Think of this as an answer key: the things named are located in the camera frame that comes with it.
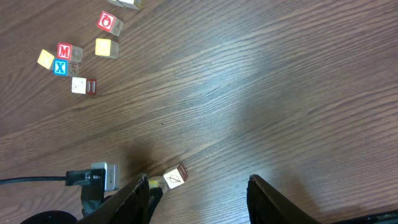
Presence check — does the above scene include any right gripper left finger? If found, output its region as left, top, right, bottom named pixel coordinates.
left=78, top=174, right=149, bottom=224

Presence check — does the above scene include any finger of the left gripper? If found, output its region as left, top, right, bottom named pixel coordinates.
left=148, top=187, right=163, bottom=221

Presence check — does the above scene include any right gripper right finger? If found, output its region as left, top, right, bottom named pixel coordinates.
left=247, top=174, right=319, bottom=224

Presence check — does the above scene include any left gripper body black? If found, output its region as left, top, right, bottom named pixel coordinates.
left=21, top=169, right=112, bottom=224

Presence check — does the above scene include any white block leaf drawing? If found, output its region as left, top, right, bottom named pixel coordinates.
left=163, top=164, right=188, bottom=189

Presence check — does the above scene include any white block red side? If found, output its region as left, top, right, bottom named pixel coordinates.
left=71, top=77, right=97, bottom=95

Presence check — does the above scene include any yellow top block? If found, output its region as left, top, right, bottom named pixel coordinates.
left=148, top=176, right=169, bottom=193

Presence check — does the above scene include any yellow block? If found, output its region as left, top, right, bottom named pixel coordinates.
left=37, top=49, right=56, bottom=70
left=148, top=176, right=169, bottom=193
left=95, top=39, right=119, bottom=58

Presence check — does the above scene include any blue X block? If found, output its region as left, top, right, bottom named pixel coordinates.
left=53, top=58, right=79, bottom=77

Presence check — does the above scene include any yellow block far left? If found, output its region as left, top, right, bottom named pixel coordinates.
left=37, top=49, right=56, bottom=70

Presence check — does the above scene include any red M block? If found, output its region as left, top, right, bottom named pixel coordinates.
left=57, top=42, right=83, bottom=63

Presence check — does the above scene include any yellow block centre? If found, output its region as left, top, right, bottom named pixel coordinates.
left=95, top=39, right=119, bottom=58

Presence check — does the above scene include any red O block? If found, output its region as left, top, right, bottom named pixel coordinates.
left=97, top=11, right=124, bottom=37

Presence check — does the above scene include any white block upper right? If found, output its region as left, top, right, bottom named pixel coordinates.
left=119, top=0, right=142, bottom=10

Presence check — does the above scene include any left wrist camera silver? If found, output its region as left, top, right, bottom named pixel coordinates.
left=91, top=162, right=120, bottom=192

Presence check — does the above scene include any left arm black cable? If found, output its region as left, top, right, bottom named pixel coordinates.
left=0, top=175, right=68, bottom=185

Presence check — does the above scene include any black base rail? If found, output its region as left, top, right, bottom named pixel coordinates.
left=333, top=210, right=398, bottom=224

